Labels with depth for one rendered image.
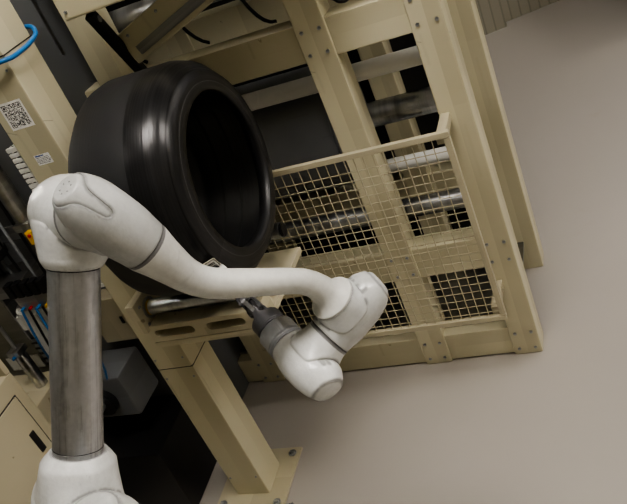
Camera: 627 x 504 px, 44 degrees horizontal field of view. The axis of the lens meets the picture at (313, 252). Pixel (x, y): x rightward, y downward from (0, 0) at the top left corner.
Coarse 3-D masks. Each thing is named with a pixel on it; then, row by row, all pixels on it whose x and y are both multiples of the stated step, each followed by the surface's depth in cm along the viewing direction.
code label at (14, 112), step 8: (0, 104) 194; (8, 104) 194; (16, 104) 193; (8, 112) 195; (16, 112) 195; (24, 112) 194; (8, 120) 197; (16, 120) 196; (24, 120) 196; (32, 120) 195; (16, 128) 198
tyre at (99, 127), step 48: (96, 96) 190; (144, 96) 181; (192, 96) 188; (240, 96) 213; (96, 144) 181; (144, 144) 176; (192, 144) 232; (240, 144) 228; (144, 192) 176; (192, 192) 181; (240, 192) 231; (192, 240) 182; (240, 240) 225; (144, 288) 196
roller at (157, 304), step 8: (176, 296) 212; (184, 296) 211; (192, 296) 209; (152, 304) 214; (160, 304) 213; (168, 304) 212; (176, 304) 211; (184, 304) 210; (192, 304) 210; (200, 304) 209; (208, 304) 209; (152, 312) 215; (160, 312) 215
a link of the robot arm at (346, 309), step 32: (160, 256) 137; (192, 288) 144; (224, 288) 148; (256, 288) 151; (288, 288) 154; (320, 288) 158; (352, 288) 161; (384, 288) 164; (320, 320) 163; (352, 320) 161
